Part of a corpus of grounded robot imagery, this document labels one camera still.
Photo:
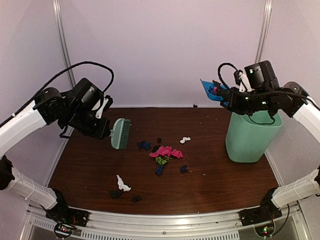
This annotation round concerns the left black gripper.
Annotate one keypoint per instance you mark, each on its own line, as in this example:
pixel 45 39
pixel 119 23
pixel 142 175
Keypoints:
pixel 102 130

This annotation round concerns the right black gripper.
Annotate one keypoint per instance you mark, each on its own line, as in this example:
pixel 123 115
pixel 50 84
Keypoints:
pixel 232 104

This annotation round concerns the mint green hand brush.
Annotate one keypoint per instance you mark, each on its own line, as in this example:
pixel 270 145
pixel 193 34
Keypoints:
pixel 120 133

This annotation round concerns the blue plastic dustpan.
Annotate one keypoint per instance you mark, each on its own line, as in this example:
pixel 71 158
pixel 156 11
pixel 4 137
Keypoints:
pixel 209 90

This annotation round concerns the dark blue scrap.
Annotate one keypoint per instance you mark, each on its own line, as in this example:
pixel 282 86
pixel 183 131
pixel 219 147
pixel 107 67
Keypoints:
pixel 159 170
pixel 144 145
pixel 184 169

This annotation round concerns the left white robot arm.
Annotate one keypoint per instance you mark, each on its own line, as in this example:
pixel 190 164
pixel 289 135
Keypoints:
pixel 79 108

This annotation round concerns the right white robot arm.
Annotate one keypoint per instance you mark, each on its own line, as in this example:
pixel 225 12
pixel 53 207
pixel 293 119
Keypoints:
pixel 297 104

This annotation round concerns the mint green waste bin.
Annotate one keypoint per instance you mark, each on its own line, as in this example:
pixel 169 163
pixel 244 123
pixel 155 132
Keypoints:
pixel 248 137

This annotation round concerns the long white paper scrap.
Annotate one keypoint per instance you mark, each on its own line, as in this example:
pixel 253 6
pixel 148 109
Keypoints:
pixel 121 185

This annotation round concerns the black scrap under pink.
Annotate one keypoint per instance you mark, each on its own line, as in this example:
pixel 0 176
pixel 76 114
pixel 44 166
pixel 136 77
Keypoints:
pixel 156 148

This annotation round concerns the small white paper scrap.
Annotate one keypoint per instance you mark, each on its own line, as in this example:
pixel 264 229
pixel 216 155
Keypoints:
pixel 185 139

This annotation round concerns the green paper scrap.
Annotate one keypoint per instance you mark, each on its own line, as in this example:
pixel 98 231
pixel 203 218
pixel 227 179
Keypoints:
pixel 161 160

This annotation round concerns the large pink paper scrap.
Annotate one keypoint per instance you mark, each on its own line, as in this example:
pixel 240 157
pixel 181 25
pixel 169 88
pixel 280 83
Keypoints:
pixel 166 151

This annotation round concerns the small black scrap front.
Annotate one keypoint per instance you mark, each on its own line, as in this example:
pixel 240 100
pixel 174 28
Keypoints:
pixel 136 198

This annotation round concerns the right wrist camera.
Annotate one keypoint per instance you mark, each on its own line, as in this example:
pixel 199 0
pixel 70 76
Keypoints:
pixel 242 81

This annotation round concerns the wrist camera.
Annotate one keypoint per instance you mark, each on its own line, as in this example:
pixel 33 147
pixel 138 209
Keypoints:
pixel 242 81
pixel 102 105

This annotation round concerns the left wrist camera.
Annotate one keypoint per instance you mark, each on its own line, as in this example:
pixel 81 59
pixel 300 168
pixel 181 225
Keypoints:
pixel 102 105

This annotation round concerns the right aluminium frame post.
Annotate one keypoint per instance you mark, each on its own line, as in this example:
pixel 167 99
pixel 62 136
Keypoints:
pixel 264 30

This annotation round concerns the aluminium frame post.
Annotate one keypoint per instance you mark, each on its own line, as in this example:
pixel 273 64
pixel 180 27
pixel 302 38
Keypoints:
pixel 61 32
pixel 264 30

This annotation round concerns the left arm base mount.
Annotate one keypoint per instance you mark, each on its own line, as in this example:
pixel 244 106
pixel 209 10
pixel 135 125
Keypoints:
pixel 67 219

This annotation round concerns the front aluminium rail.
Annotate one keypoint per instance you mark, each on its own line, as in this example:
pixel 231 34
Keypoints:
pixel 221 225

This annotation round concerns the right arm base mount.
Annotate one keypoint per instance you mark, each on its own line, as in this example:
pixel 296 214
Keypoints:
pixel 262 218

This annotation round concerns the left aluminium frame post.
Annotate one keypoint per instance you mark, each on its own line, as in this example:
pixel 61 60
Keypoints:
pixel 61 32

